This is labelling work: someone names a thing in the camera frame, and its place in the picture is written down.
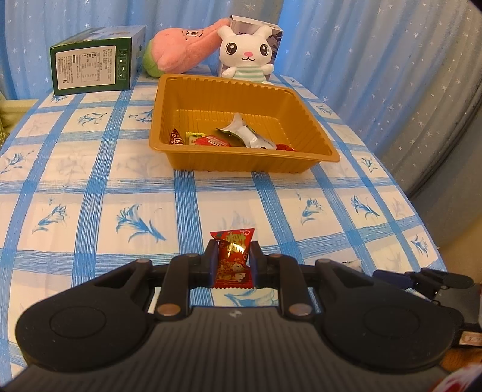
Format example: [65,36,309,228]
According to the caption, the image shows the red candy packet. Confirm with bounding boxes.
[211,228,255,289]

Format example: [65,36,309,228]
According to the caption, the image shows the large red snack packet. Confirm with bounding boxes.
[194,136,230,147]

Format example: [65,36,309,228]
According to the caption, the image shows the small red candy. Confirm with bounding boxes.
[169,128,185,145]

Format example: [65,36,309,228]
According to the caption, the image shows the white green snack wrapper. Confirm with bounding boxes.
[218,113,276,150]

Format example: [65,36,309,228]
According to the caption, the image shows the yellow green candy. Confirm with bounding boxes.
[186,131,206,145]

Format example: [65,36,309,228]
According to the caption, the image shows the person's right hand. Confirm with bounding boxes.
[431,346,482,392]

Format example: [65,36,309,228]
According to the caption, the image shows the blue checked tablecloth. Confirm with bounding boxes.
[1,76,444,382]

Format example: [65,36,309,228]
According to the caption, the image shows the orange plastic tray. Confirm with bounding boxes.
[149,74,340,174]

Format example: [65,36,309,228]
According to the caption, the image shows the blue star curtain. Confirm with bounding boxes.
[0,0,482,235]

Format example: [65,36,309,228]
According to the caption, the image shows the white bunny plush toy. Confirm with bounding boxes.
[217,24,274,84]

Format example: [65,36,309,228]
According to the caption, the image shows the pink plush toy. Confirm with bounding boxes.
[142,18,230,77]

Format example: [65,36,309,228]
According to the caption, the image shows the green printed carton box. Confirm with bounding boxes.
[50,25,146,96]

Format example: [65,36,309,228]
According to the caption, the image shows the grey patterned box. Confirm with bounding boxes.
[217,17,283,83]

